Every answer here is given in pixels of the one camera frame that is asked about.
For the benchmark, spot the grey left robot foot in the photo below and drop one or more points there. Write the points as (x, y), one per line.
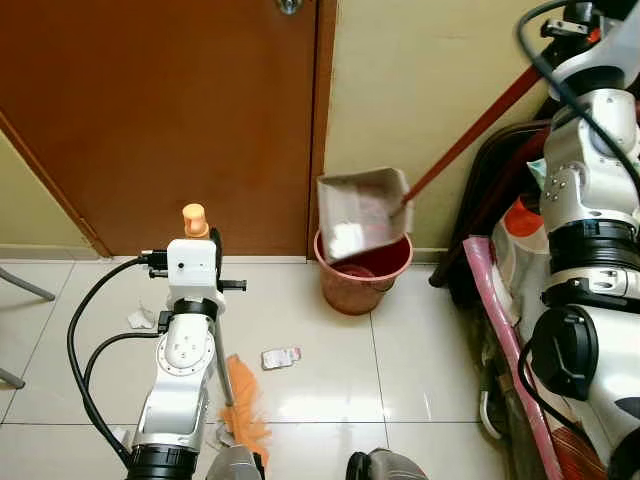
(235, 465)

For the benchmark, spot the black folded chair frame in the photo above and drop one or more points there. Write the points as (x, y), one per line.
(478, 190)

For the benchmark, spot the white shoe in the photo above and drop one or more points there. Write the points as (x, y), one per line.
(489, 415)

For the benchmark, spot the grey robot foot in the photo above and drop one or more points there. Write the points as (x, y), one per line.
(235, 465)
(375, 466)

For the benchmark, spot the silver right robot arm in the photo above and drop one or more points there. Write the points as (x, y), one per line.
(590, 160)

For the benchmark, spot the clear bag with orange item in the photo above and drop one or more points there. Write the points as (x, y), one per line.
(520, 240)

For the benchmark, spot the brown wooden door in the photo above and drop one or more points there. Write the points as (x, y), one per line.
(150, 110)

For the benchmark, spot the grey right robot foot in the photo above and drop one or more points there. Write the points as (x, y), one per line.
(375, 466)

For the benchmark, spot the grey metal chair leg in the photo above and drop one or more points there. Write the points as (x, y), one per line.
(25, 285)
(10, 378)

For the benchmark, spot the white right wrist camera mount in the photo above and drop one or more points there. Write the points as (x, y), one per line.
(612, 50)

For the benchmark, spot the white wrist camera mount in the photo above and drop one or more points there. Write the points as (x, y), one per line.
(612, 50)
(192, 268)

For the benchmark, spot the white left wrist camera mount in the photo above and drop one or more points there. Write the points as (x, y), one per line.
(192, 268)

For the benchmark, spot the red plastic bucket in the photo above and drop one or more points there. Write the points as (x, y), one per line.
(360, 285)

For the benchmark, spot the metal door knob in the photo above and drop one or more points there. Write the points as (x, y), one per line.
(290, 5)

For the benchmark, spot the red white paper wrapper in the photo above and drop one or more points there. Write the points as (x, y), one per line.
(281, 358)

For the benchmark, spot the orange bristle broom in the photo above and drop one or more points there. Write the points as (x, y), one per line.
(247, 405)

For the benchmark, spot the crumpled white paper scrap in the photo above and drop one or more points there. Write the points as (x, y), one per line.
(140, 319)

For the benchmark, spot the pink wrapped long roll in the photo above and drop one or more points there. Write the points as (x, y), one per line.
(500, 320)

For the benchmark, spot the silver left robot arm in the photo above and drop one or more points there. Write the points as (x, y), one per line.
(172, 400)

